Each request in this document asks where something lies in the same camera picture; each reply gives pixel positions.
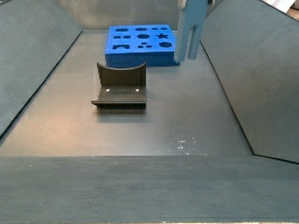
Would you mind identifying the light blue square-circle peg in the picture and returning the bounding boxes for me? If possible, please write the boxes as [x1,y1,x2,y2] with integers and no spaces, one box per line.
[174,0,210,62]

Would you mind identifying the black curved bracket stand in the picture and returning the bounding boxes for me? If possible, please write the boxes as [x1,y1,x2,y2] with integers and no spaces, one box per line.
[91,63,147,108]

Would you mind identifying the blue foam shape board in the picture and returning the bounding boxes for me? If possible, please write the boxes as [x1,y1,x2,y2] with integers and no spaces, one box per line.
[106,24,179,68]

